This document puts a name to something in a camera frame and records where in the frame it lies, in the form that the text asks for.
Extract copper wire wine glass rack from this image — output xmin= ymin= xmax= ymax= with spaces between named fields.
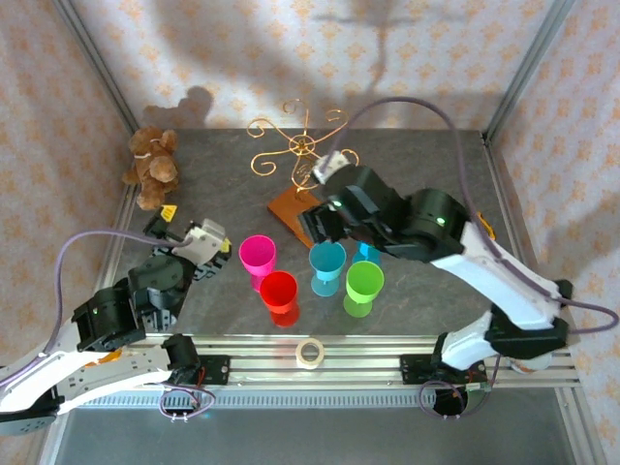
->
xmin=245 ymin=99 xmax=360 ymax=249

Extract pink plastic wine glass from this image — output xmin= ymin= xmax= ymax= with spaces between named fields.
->
xmin=238 ymin=234 xmax=278 ymax=293

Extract light blue plastic wine glass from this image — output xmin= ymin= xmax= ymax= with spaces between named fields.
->
xmin=308 ymin=240 xmax=348 ymax=297

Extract deep blue plastic wine glass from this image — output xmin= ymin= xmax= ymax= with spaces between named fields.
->
xmin=352 ymin=240 xmax=383 ymax=266

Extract green plastic wine glass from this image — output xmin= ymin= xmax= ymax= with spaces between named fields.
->
xmin=342 ymin=260 xmax=386 ymax=319

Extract red plastic wine glass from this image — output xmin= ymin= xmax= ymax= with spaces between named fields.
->
xmin=259 ymin=270 xmax=301 ymax=328

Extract brown teddy bear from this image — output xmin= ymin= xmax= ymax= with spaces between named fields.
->
xmin=120 ymin=125 xmax=181 ymax=212

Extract orange plastic object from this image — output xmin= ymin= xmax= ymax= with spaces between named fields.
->
xmin=84 ymin=351 xmax=122 ymax=367

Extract yellow black pliers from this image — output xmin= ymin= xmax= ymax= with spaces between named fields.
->
xmin=477 ymin=211 xmax=498 ymax=242

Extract beige masking tape roll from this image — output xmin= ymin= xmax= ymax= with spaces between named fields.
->
xmin=295 ymin=338 xmax=326 ymax=370

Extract tin can with silver lid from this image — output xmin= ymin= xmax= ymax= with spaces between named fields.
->
xmin=508 ymin=351 xmax=553 ymax=377

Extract aluminium table side rail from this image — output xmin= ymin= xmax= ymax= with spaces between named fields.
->
xmin=36 ymin=183 xmax=141 ymax=465
xmin=481 ymin=130 xmax=609 ymax=465

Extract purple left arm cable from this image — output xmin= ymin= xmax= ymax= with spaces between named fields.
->
xmin=0 ymin=230 xmax=193 ymax=388

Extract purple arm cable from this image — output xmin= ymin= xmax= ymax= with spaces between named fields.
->
xmin=328 ymin=96 xmax=620 ymax=336
xmin=0 ymin=230 xmax=193 ymax=388

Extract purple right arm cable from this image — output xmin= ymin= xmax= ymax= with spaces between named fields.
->
xmin=328 ymin=96 xmax=620 ymax=336

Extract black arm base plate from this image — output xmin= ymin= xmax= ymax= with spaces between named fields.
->
xmin=399 ymin=353 xmax=487 ymax=388
xmin=186 ymin=355 xmax=232 ymax=388

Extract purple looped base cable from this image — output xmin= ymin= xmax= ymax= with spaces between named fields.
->
xmin=418 ymin=380 xmax=495 ymax=421
xmin=158 ymin=376 xmax=227 ymax=422

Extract aluminium mounting rail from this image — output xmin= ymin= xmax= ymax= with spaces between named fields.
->
xmin=50 ymin=333 xmax=581 ymax=391

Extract aluminium frame post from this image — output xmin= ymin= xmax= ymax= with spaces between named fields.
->
xmin=483 ymin=0 xmax=580 ymax=141
xmin=50 ymin=0 xmax=141 ymax=137

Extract grey slotted cable duct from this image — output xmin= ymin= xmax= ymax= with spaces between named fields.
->
xmin=144 ymin=390 xmax=440 ymax=411

